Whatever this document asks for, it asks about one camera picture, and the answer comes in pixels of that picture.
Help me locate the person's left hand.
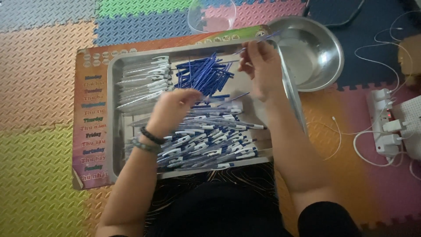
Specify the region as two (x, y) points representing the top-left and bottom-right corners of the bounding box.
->
(147, 88), (203, 139)

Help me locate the person's right hand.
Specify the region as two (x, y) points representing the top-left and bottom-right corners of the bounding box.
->
(237, 40), (287, 103)

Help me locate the single blue ink refill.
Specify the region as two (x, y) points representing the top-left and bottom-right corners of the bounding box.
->
(232, 31), (283, 55)

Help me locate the pile of blue pen refills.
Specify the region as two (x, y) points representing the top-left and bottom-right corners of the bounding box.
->
(174, 53), (240, 98)

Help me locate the row of clear pen barrels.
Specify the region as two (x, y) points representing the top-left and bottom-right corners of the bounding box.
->
(117, 55), (173, 116)

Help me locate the heap of assembled blue-white pens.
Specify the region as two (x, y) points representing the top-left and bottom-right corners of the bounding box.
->
(125, 99), (268, 172)

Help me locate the clear plastic bowl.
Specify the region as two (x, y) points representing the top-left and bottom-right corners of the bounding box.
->
(187, 0), (237, 35)

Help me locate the round steel bowl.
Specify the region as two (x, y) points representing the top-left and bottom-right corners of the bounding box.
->
(266, 16), (345, 93)

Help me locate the rectangular steel tray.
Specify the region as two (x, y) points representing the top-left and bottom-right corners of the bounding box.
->
(107, 39), (308, 183)

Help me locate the colourful weekday board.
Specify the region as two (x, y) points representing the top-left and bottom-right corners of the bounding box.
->
(72, 25), (277, 191)

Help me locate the white charger plug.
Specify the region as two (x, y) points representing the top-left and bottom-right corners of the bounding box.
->
(382, 119), (404, 133)
(378, 133), (404, 147)
(373, 88), (392, 101)

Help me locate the white power strip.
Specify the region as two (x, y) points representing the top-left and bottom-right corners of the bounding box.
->
(366, 88), (400, 157)

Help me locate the brown cardboard piece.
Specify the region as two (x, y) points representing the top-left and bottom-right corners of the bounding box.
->
(397, 34), (421, 87)

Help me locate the white perforated box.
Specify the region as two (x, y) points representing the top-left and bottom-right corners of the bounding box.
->
(393, 95), (421, 161)

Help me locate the black beaded bracelet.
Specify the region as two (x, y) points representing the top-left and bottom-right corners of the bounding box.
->
(140, 127), (166, 145)

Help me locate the green beaded bracelet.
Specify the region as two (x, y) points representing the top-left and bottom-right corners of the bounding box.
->
(131, 138), (162, 154)

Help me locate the black cable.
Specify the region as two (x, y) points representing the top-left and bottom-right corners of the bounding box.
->
(324, 0), (366, 27)

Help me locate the white charging cable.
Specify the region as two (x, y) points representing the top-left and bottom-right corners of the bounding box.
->
(353, 10), (421, 96)
(306, 115), (343, 162)

